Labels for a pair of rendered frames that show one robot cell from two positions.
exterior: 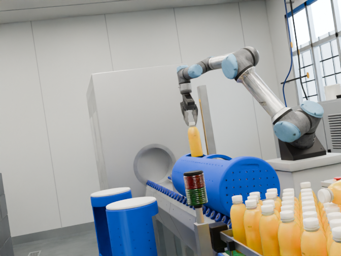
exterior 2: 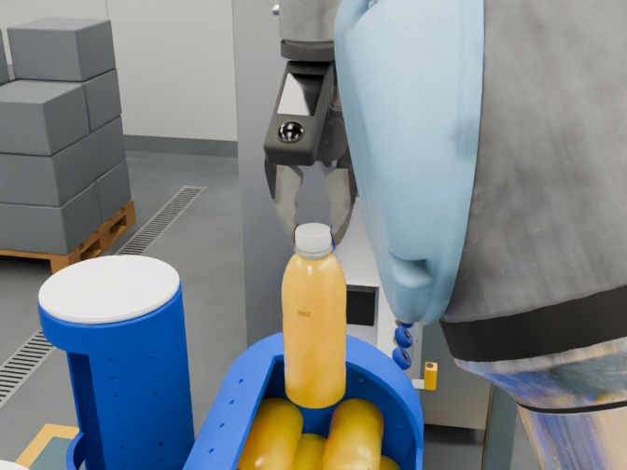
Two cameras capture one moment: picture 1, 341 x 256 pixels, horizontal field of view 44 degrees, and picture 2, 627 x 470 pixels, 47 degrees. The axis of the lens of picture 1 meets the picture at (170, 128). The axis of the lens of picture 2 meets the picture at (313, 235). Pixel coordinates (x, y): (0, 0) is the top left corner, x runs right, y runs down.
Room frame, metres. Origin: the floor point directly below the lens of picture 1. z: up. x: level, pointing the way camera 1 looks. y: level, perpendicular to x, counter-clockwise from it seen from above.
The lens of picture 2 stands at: (1.89, -0.40, 1.74)
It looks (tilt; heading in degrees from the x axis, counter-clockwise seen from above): 24 degrees down; 23
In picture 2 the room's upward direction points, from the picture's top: straight up
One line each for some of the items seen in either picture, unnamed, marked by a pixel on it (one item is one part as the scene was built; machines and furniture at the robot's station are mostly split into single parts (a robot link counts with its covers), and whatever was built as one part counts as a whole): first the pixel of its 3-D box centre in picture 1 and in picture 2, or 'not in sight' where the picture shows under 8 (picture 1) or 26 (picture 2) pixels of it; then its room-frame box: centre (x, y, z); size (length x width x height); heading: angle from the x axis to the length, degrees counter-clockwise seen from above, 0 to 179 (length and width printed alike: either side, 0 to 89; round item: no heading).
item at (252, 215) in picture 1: (255, 232); not in sight; (1.48, -0.24, 1.00); 0.07 x 0.07 x 0.19
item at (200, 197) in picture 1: (196, 195); not in sight; (1.30, -0.05, 1.18); 0.06 x 0.06 x 0.05
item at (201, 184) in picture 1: (194, 181); not in sight; (1.30, -0.05, 1.23); 0.06 x 0.06 x 0.04
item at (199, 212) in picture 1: (196, 197); not in sight; (1.30, -0.05, 1.18); 0.06 x 0.06 x 0.16
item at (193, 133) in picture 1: (194, 140); (314, 321); (2.54, -0.13, 1.31); 0.07 x 0.07 x 0.19
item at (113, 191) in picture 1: (110, 192); (110, 286); (2.94, 0.48, 1.03); 0.28 x 0.28 x 0.01
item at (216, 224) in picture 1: (218, 236); not in sight; (1.66, -0.13, 0.95); 0.10 x 0.07 x 0.10; 103
